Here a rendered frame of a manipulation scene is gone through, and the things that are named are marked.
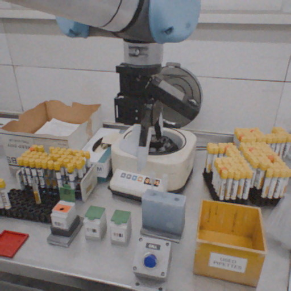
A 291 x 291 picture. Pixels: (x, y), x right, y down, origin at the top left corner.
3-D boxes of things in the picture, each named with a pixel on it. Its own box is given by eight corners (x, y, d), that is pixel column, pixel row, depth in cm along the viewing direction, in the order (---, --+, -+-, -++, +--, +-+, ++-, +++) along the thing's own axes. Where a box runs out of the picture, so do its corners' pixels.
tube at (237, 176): (236, 205, 80) (242, 173, 75) (230, 206, 80) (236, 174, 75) (233, 201, 82) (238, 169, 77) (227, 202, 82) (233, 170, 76)
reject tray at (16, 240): (-15, 253, 67) (-16, 250, 66) (4, 231, 72) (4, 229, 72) (11, 258, 65) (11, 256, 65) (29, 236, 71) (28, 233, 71)
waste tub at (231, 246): (191, 274, 61) (195, 240, 57) (196, 229, 73) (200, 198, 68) (258, 289, 59) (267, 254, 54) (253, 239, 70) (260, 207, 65)
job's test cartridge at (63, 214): (53, 232, 70) (49, 212, 67) (63, 219, 74) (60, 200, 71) (69, 236, 69) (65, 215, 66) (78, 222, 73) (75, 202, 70)
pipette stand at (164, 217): (140, 233, 72) (139, 202, 67) (148, 215, 78) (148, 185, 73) (179, 242, 69) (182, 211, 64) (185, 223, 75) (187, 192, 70)
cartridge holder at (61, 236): (47, 242, 69) (44, 232, 67) (66, 217, 77) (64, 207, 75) (67, 247, 68) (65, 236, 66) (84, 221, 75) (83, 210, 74)
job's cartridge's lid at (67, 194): (58, 184, 69) (59, 183, 70) (59, 200, 71) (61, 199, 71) (73, 186, 68) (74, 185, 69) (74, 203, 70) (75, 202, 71)
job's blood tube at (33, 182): (36, 210, 79) (29, 179, 74) (38, 206, 80) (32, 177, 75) (40, 210, 79) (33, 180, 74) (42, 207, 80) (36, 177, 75)
